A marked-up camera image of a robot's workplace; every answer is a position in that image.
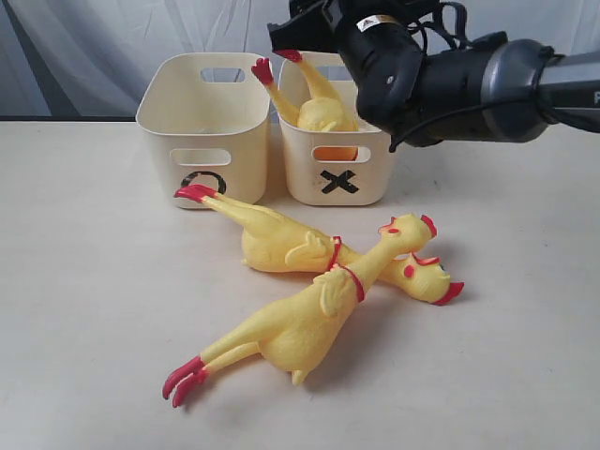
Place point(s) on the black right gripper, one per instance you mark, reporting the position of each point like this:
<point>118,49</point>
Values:
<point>314,25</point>

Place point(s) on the headless yellow rubber chicken body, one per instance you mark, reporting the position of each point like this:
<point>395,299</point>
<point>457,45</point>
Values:
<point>323,112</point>

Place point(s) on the yellow rubber chicken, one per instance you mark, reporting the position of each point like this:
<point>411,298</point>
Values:
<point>294,334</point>
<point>275,243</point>

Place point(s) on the yellow chicken neck with squeaker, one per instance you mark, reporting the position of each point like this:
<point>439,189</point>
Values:
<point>335,153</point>

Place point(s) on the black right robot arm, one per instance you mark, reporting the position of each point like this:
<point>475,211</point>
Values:
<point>424,84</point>

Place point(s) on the cream bin with circle mark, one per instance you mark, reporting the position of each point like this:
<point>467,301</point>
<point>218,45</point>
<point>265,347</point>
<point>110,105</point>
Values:
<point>205,119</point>

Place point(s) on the cream bin with cross mark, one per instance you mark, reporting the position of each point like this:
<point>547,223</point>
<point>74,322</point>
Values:
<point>357,182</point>

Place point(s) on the white backdrop curtain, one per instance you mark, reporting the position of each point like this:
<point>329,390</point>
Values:
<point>86,60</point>

